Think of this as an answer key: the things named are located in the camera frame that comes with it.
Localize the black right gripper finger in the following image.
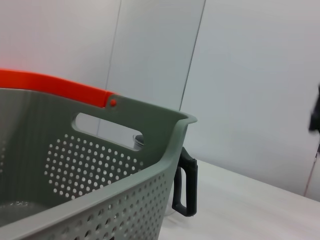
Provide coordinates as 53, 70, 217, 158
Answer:
308, 84, 320, 133

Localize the grey perforated storage bin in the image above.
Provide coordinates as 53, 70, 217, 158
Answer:
0, 87, 198, 240

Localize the glass carafe with black handle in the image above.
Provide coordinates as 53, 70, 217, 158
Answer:
132, 134, 198, 217

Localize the orange bin carry handle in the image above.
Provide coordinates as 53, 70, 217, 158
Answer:
0, 68, 118, 111

